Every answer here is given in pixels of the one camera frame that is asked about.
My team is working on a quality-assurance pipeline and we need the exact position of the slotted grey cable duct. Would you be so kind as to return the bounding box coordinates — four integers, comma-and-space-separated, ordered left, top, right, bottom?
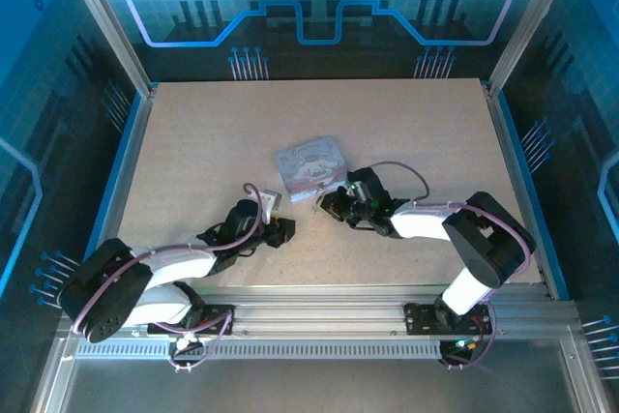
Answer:
72, 338, 465, 362

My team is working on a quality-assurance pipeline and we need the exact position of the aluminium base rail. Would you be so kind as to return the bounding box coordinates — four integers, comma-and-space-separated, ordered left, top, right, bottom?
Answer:
139, 282, 579, 338

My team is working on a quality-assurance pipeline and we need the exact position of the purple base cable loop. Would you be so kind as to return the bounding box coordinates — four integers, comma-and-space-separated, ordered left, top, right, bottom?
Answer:
438, 299, 499, 371
154, 310, 234, 373

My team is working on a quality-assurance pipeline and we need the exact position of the pastel cartoon tin box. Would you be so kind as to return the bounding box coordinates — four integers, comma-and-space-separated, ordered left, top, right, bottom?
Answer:
275, 135, 350, 204

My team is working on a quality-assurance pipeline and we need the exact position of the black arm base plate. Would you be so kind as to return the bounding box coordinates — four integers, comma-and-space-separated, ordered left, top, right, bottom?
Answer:
402, 300, 494, 337
147, 303, 236, 338

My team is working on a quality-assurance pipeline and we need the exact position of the aluminium frame post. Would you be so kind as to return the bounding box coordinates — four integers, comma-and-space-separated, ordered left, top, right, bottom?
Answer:
53, 0, 157, 98
486, 0, 584, 95

